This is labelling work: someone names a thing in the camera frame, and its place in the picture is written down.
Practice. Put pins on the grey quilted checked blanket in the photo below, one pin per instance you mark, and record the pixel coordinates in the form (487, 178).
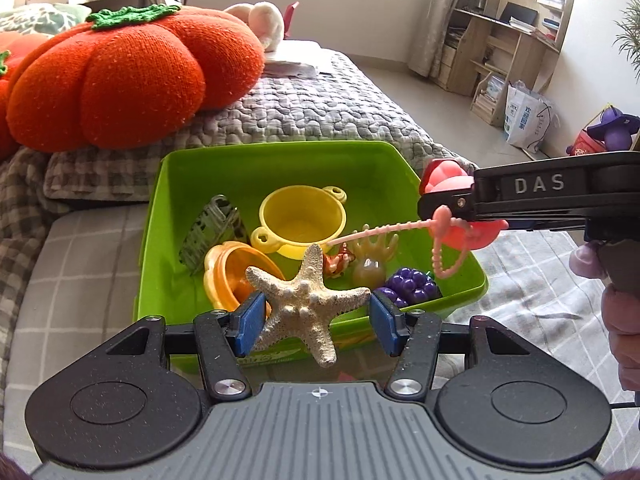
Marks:
(310, 105)

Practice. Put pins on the small red figurine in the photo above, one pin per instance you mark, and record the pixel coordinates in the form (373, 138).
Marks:
(337, 262)

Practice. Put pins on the large orange pumpkin cushion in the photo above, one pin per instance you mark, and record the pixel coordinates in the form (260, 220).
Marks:
(135, 75)

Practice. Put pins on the wooden desk shelf unit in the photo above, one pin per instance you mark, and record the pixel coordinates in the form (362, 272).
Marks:
(520, 55)

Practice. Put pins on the green plastic box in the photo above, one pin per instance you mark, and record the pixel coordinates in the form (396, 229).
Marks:
(300, 165)

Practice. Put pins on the white papers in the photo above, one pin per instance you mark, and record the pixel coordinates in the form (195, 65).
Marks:
(295, 57)

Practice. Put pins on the green patterned pillow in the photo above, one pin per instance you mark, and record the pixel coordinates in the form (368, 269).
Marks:
(40, 17)

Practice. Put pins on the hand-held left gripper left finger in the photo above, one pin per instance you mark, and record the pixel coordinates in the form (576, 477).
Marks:
(252, 322)

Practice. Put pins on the purple plush toy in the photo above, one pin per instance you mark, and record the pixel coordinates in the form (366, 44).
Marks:
(615, 127)

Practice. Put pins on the beige curtain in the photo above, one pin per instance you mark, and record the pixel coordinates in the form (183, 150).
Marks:
(440, 15)

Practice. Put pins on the grey grid-patterned sheet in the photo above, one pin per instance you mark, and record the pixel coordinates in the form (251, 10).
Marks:
(75, 280)

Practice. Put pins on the pink white plush toy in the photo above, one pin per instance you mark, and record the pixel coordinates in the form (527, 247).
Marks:
(265, 22)

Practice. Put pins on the black laptop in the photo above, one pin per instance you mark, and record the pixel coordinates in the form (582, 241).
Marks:
(517, 12)

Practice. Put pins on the purple toy grapes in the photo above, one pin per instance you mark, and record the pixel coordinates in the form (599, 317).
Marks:
(410, 282)

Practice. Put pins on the red chair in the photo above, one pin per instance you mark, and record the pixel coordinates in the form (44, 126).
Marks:
(289, 15)

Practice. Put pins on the white shopping bag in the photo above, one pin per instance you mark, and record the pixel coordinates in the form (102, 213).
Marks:
(525, 120)

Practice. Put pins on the small orange pumpkin cushion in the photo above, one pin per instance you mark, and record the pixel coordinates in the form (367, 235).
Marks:
(6, 125)

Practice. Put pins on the amber hand-shaped rubber toy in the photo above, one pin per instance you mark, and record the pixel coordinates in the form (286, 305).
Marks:
(370, 270)

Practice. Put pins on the green potted plant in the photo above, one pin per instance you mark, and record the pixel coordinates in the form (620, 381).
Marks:
(630, 35)

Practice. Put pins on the red printed bag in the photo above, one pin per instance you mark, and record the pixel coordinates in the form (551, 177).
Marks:
(587, 145)

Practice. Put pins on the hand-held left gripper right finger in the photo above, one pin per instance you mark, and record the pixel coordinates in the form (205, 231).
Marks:
(385, 325)

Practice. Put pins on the person's right hand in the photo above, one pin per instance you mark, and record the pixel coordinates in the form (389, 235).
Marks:
(622, 330)

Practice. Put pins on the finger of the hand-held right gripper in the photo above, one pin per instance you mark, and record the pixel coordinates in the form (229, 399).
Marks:
(450, 205)

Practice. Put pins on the yellow toy pot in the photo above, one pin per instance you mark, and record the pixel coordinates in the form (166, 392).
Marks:
(300, 215)

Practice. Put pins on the beige dried starfish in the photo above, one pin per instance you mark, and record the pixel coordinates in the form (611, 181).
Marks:
(305, 300)

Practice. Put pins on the pink red plastic toy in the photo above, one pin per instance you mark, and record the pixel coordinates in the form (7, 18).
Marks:
(442, 175)

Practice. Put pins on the orange toy pot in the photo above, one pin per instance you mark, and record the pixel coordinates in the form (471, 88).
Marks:
(225, 270)

